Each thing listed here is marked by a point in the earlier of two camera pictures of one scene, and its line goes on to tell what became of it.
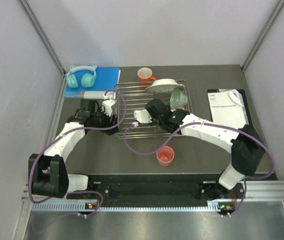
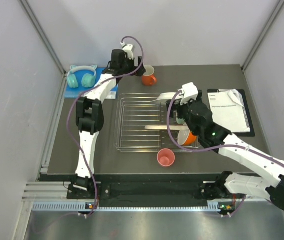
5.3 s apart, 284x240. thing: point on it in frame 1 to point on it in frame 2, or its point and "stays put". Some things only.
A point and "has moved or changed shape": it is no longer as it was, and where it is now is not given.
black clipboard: (242, 92) stays put
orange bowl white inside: (184, 108) has moved or changed shape
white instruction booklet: (228, 107) stays put
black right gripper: (168, 106) to (180, 107)
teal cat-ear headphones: (88, 80) stays put
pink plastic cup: (165, 156) stays put
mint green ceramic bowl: (178, 99) has moved or changed shape
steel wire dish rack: (132, 96) has moved or changed shape
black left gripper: (110, 128) to (140, 71)
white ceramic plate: (164, 86) to (165, 96)
